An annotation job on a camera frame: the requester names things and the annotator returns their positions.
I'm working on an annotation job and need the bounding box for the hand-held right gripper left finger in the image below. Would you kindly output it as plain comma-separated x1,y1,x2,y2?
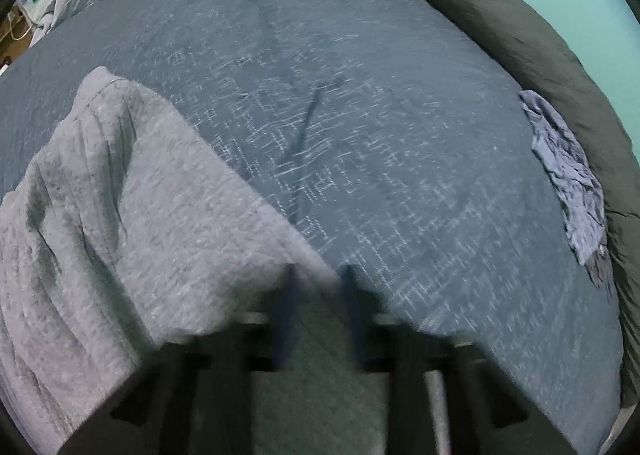
57,267,301,455

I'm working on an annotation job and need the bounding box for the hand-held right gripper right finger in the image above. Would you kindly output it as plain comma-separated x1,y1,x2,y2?
345,265,576,455

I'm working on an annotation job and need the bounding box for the blue patterned bed cover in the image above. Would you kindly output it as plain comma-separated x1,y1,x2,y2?
0,0,626,455

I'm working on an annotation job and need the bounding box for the dark grey flat garment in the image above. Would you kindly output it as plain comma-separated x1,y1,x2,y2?
585,245,619,307

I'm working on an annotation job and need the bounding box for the blue crumpled garment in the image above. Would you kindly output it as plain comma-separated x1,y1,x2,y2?
520,89,608,266

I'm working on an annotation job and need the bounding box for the dark grey rolled duvet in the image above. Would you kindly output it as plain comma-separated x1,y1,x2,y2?
356,0,640,416

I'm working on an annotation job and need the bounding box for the white packet with green print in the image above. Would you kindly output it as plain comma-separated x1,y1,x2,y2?
20,0,57,28

